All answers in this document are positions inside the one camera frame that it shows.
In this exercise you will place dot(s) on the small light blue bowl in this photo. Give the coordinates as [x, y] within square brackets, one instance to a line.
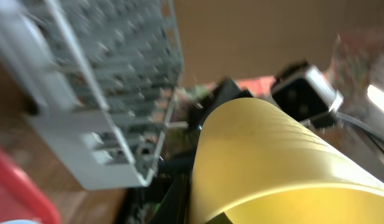
[21, 221]

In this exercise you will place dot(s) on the red serving tray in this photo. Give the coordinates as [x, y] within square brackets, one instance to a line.
[20, 198]

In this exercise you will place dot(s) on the grey dishwasher rack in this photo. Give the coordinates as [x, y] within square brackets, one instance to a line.
[102, 76]

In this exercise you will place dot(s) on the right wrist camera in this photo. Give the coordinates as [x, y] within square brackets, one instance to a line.
[302, 91]

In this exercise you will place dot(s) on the yellow plastic cup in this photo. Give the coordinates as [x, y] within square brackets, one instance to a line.
[255, 164]

